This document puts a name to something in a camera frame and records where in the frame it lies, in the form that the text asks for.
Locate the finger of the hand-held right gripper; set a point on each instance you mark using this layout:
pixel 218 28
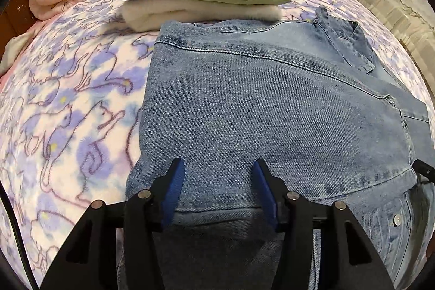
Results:
pixel 424 174

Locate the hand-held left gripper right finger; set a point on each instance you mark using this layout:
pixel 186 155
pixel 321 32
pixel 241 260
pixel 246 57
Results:
pixel 263 195

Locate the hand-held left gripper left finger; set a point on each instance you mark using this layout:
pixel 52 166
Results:
pixel 173 195

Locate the blue denim jacket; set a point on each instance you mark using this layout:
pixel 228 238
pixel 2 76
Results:
pixel 255 99

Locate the purple floral blanket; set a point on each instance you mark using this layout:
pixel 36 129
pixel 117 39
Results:
pixel 74 89

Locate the lace covered furniture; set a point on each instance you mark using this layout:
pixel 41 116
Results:
pixel 397 8

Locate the cream folded garment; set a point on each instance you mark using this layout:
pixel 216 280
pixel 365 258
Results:
pixel 190 11

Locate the pink bed sheet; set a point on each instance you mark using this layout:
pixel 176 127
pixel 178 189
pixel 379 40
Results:
pixel 3 81

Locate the grey cloth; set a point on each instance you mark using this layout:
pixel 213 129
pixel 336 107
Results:
pixel 15 48

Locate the brown wooden headboard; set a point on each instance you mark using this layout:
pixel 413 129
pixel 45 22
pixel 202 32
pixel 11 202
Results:
pixel 15 14

